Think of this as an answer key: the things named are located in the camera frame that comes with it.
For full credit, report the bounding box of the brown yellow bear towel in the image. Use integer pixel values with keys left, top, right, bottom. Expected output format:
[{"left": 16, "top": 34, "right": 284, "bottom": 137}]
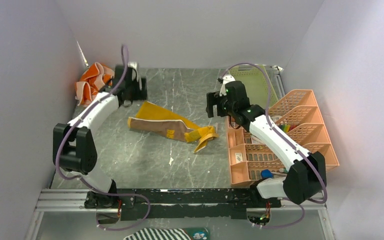
[{"left": 127, "top": 101, "right": 219, "bottom": 154}]

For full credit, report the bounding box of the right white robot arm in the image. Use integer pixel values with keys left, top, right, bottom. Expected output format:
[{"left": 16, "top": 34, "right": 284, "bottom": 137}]
[{"left": 206, "top": 75, "right": 327, "bottom": 207}]

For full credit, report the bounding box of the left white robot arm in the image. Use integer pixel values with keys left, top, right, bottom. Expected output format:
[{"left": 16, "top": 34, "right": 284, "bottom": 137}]
[{"left": 53, "top": 61, "right": 148, "bottom": 209}]

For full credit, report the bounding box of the green plastic basket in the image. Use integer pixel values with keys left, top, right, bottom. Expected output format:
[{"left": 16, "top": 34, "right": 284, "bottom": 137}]
[{"left": 229, "top": 65, "right": 285, "bottom": 109}]

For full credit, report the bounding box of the orange white crumpled towel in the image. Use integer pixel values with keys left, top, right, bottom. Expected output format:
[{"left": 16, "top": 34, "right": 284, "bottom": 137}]
[{"left": 75, "top": 62, "right": 115, "bottom": 106}]

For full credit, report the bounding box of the orange plastic compartment tray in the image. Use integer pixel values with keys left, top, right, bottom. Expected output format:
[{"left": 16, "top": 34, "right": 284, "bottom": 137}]
[{"left": 225, "top": 119, "right": 285, "bottom": 188}]

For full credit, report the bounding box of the colourful markers set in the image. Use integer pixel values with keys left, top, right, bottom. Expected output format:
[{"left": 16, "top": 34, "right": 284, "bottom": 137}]
[{"left": 278, "top": 124, "right": 294, "bottom": 133}]

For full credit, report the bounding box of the orange plastic file organizer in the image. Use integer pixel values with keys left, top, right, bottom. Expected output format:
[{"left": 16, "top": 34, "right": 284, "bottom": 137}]
[{"left": 269, "top": 89, "right": 340, "bottom": 172}]

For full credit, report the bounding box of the blue cap item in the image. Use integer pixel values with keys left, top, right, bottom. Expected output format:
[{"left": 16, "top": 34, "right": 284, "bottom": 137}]
[{"left": 260, "top": 169, "right": 274, "bottom": 179}]

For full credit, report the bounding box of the teal cartoon card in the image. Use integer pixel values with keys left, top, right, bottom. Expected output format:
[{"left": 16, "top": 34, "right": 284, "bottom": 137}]
[{"left": 182, "top": 227, "right": 211, "bottom": 240}]

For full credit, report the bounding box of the black white striped cloth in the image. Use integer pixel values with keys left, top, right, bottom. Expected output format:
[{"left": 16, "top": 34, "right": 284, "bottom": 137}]
[{"left": 123, "top": 227, "right": 192, "bottom": 240}]

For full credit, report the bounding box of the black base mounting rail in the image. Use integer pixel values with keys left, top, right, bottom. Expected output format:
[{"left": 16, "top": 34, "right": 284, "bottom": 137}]
[{"left": 82, "top": 188, "right": 281, "bottom": 221}]

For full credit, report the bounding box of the aluminium frame rail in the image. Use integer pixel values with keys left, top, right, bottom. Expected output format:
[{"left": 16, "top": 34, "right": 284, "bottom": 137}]
[{"left": 26, "top": 189, "right": 335, "bottom": 240}]

